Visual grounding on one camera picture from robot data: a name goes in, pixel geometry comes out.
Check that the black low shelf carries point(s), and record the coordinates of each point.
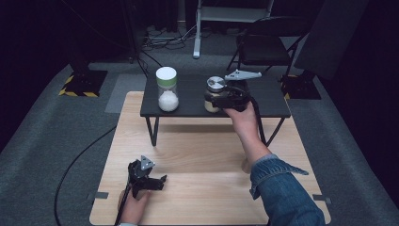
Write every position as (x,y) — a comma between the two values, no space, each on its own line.
(191,91)

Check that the black base with hazard stripes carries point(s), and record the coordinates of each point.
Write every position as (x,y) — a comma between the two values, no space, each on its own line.
(86,83)
(301,88)

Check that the white-lidded jar with green band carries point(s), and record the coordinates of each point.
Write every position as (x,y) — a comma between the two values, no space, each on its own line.
(167,91)

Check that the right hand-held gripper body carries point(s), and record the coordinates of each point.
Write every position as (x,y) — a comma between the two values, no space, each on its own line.
(240,97)

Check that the black tripod stand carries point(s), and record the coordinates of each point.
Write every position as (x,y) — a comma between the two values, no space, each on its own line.
(133,31)

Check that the black folding chair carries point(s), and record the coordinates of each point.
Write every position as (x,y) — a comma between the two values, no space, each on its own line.
(265,47)

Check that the grey floor mat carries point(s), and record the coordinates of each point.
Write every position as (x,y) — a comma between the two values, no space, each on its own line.
(125,94)

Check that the person's left hand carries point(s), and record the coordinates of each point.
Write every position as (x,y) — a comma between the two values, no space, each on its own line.
(133,208)

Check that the grey tape strip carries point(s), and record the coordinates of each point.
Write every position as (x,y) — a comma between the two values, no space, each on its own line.
(321,199)
(101,195)

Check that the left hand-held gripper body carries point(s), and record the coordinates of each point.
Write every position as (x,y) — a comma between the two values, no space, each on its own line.
(139,177)

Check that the white metal stand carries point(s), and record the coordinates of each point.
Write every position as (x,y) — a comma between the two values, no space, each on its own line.
(232,14)

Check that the grey panel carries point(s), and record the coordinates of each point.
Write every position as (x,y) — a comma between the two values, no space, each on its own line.
(329,37)

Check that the person's right hand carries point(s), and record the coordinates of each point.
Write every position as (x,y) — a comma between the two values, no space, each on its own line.
(246,122)

